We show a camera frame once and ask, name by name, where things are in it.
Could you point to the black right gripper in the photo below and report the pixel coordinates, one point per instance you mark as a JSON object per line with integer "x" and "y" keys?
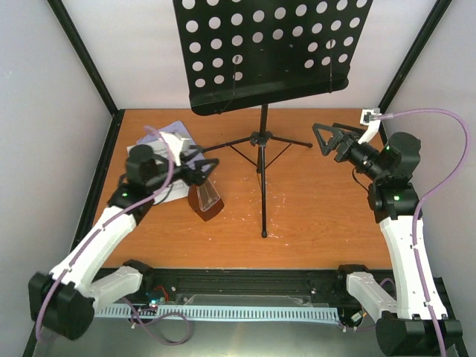
{"x": 346, "y": 140}

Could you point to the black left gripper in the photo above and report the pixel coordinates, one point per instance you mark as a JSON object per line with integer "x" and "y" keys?
{"x": 197, "y": 177}

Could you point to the clear plastic metronome cover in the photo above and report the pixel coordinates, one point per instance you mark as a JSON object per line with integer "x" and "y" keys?
{"x": 207, "y": 195}

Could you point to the brown wooden metronome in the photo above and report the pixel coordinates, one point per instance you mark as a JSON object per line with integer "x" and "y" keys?
{"x": 194, "y": 204}

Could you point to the black music stand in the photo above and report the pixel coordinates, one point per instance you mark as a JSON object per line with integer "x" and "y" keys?
{"x": 242, "y": 54}

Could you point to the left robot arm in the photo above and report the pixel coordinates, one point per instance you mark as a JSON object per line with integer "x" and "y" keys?
{"x": 147, "y": 175}

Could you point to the black frame post left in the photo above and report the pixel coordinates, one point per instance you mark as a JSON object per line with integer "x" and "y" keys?
{"x": 63, "y": 17}

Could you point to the black frame post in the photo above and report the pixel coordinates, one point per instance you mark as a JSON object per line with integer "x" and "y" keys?
{"x": 426, "y": 31}
{"x": 63, "y": 17}

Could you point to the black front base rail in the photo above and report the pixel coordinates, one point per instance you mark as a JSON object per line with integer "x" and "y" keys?
{"x": 241, "y": 280}

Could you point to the black frame post right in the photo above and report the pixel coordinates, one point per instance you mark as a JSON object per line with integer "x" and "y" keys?
{"x": 426, "y": 31}

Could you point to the light blue cable duct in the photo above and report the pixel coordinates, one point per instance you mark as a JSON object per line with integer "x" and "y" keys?
{"x": 319, "y": 315}

